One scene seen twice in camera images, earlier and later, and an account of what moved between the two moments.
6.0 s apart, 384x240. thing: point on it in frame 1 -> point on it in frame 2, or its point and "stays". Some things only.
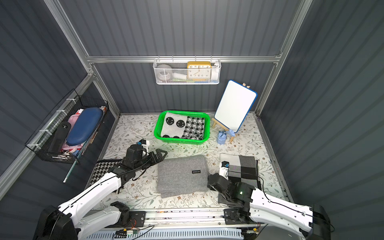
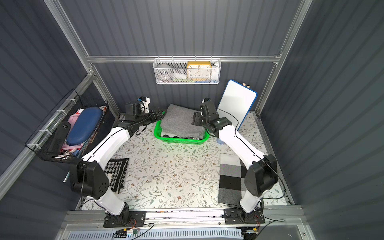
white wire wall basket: x=187 y=72 stays
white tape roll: x=163 y=73 stays
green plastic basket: x=159 y=122 stays
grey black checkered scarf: x=241 y=168 stays
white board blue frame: x=235 y=105 stays
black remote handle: x=59 y=136 stays
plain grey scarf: x=182 y=176 -> x=178 y=119
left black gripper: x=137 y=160 -> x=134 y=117
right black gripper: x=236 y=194 -> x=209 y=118
